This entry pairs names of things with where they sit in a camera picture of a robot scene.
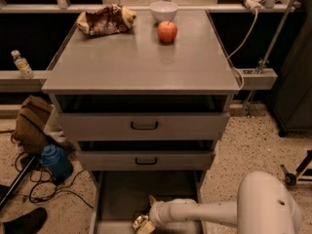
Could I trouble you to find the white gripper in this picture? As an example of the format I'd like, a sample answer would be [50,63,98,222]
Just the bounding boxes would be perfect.
[136,195,173,234]

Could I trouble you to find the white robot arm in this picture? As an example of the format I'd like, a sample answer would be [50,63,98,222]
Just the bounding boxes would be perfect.
[133,172,303,234]

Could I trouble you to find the grey open bottom drawer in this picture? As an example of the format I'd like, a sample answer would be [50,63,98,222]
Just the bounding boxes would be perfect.
[89,171,200,234]

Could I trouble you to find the grey middle drawer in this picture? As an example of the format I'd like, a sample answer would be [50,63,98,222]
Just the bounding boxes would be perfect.
[77,151,215,171]

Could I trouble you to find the grey drawer cabinet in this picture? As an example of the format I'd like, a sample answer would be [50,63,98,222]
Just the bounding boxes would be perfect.
[41,9,241,234]

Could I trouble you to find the grey top drawer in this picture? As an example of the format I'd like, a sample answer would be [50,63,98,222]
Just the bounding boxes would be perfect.
[58,113,229,141]

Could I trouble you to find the blue water jug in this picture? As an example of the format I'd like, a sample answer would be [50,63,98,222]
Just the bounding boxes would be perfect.
[41,144,73,182]

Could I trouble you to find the black shoe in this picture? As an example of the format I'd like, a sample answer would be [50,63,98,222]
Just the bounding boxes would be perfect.
[0,208,48,234]

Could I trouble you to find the black wheeled stand leg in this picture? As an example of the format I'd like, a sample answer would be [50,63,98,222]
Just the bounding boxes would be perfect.
[281,150,312,186]

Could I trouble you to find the brown backpack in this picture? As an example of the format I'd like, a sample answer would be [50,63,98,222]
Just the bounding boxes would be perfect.
[12,96,53,155]

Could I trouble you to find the dark cabinet at right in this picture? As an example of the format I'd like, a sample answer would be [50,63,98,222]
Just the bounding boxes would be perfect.
[268,0,312,137]

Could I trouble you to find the red apple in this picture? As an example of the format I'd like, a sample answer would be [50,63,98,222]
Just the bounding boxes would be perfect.
[157,20,177,43]

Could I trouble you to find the clear plastic water bottle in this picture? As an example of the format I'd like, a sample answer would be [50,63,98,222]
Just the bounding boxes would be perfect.
[11,50,34,79]

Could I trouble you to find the brown crumpled chip bag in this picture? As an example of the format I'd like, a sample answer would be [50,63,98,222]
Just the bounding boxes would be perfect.
[76,4,137,36]

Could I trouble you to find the white bowl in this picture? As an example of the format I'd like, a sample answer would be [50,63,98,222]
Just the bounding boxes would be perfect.
[150,1,178,22]

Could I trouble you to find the metal tripod pole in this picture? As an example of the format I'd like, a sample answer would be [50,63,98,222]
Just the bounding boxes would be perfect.
[242,0,295,117]

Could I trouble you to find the black middle drawer handle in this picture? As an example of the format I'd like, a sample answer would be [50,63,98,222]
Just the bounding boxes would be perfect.
[135,157,158,166]

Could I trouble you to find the black drawer handle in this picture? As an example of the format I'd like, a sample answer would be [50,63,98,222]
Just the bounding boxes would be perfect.
[135,157,158,166]
[130,121,159,131]

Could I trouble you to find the black top drawer handle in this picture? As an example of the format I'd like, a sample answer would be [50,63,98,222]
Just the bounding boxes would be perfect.
[130,121,159,131]

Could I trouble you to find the black floor cable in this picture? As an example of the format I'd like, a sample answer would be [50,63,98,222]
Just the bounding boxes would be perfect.
[13,151,95,211]

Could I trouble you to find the white power cable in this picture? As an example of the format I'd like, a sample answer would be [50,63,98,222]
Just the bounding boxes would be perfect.
[226,7,259,91]

